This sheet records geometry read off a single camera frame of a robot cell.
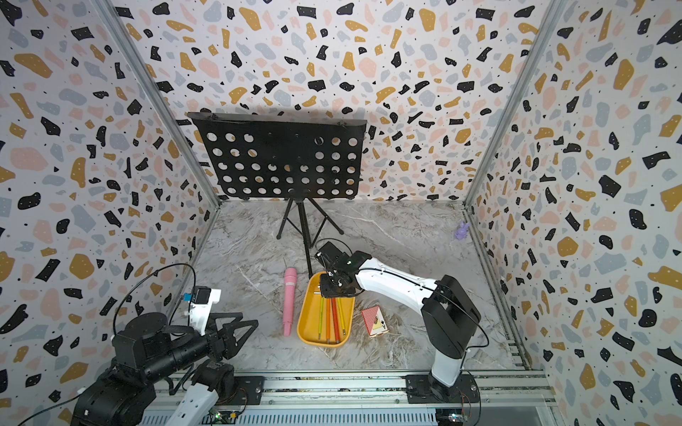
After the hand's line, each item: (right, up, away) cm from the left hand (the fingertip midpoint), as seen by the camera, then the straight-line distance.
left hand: (250, 320), depth 60 cm
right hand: (+14, 0, +24) cm, 28 cm away
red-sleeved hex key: (+17, -10, +28) cm, 34 cm away
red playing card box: (+30, -10, +26) cm, 40 cm away
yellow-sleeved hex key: (+19, -9, +28) cm, 35 cm away
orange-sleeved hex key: (+14, -8, +28) cm, 33 cm away
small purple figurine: (+66, +19, +47) cm, 84 cm away
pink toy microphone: (0, +4, +35) cm, 35 cm away
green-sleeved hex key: (+12, -9, +28) cm, 32 cm away
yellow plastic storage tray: (+13, -10, +27) cm, 32 cm away
